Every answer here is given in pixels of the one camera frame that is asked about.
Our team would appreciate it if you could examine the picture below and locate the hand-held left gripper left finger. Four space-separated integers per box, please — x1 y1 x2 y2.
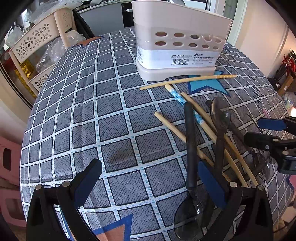
26 159 103 241

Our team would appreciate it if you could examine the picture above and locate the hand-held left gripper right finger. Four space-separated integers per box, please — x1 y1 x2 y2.
198 161 280 241

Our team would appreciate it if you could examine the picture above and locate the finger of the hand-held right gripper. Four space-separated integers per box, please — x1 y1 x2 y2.
257 115 296 132
244 131 296 156

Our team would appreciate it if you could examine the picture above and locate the dark translucent plastic spoon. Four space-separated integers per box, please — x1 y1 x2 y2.
210 96 232 172
173 102 210 240
205 100 271 181

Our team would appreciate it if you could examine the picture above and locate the plain bamboo chopstick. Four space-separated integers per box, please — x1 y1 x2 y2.
181 92 259 187
139 72 224 91
154 111 232 182

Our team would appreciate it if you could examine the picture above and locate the bamboo chopstick with dotted end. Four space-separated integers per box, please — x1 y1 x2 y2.
166 74 238 84

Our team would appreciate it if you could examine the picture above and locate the blue floral bamboo chopstick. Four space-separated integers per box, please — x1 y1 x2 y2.
165 84 248 187

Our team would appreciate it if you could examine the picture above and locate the beige plastic utensil holder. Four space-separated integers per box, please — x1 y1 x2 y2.
131 0 233 82

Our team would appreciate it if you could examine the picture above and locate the cardboard box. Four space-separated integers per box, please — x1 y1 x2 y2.
278 75 296 96

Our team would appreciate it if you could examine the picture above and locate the grey checked tablecloth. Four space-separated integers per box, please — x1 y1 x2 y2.
20 28 294 241

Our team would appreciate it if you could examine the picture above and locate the pink plastic stool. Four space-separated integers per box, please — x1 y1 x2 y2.
0 136 27 229

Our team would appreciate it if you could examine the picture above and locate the gold foil packet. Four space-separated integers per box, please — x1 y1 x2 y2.
14 61 36 81

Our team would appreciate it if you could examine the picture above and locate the clear plastic bag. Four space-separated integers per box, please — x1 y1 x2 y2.
33 0 78 24
36 40 67 73

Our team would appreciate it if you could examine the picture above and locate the beige plastic shelf rack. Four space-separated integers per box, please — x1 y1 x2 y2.
8 7 80 93

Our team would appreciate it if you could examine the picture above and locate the dark cloth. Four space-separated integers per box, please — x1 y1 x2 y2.
73 9 96 40

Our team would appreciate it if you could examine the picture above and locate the grey kitchen counter cabinet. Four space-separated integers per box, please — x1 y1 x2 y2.
76 1 135 37

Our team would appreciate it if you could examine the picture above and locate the black built-in oven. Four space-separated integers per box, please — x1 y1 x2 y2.
121 2 135 29

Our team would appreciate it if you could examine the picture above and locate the white sliding door frame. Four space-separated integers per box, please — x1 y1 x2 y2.
207 0 247 48

